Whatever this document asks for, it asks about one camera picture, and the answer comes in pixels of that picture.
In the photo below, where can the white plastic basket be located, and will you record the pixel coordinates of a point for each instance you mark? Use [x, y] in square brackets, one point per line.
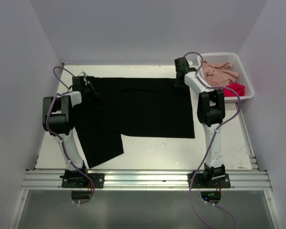
[219, 57]

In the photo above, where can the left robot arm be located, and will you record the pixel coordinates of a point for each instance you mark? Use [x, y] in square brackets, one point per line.
[58, 118]

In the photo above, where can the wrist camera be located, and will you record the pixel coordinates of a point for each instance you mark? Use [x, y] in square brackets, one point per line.
[82, 74]
[190, 63]

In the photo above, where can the black t shirt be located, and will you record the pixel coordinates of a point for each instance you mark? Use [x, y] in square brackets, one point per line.
[139, 107]

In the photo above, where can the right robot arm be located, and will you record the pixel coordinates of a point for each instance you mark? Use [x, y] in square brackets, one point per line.
[210, 113]

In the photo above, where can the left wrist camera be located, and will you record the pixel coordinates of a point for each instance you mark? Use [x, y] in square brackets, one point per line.
[82, 74]

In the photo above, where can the red t shirt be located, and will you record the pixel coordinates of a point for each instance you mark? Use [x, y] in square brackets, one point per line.
[238, 88]

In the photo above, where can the aluminium mounting rail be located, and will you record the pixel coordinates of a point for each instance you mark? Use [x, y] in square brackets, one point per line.
[154, 180]

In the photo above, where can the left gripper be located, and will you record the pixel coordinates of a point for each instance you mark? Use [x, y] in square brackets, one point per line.
[94, 95]

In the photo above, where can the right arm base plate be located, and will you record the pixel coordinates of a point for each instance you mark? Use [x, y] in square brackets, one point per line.
[202, 183]

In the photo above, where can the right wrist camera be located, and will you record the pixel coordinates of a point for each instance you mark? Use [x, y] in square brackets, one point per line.
[190, 63]

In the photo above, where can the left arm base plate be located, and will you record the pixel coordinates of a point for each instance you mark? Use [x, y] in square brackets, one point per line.
[79, 181]

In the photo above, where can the beige t shirt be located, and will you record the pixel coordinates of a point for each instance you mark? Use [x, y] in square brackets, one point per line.
[219, 74]

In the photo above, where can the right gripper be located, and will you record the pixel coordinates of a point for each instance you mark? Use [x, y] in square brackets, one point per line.
[180, 85]

